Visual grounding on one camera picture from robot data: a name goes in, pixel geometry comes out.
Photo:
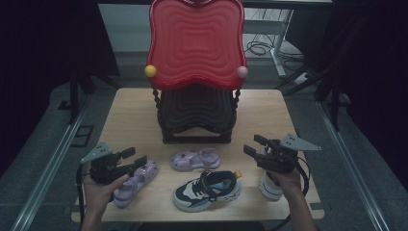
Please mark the red and black shoe rack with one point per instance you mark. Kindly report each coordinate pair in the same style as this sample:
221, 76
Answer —
195, 41

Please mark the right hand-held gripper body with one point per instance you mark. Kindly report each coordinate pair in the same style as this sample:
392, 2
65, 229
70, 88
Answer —
280, 160

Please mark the navy and white sneaker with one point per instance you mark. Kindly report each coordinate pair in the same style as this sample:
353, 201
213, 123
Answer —
205, 192
271, 189

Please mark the purple sandal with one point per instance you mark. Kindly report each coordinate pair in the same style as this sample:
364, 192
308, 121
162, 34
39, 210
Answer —
192, 160
141, 179

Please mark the white power strip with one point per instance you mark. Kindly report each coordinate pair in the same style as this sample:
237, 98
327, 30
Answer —
302, 78

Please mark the person's left hand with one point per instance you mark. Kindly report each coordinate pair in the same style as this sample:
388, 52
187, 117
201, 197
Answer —
99, 195

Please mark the metal floor rail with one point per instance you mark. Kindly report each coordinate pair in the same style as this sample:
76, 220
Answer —
48, 173
352, 173

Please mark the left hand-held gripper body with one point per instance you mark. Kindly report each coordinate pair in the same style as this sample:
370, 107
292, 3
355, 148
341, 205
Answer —
102, 168

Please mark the dark curtain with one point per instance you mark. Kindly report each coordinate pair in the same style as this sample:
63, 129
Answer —
385, 80
32, 64

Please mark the person's right hand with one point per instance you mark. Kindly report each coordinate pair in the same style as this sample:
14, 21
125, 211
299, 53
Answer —
290, 183

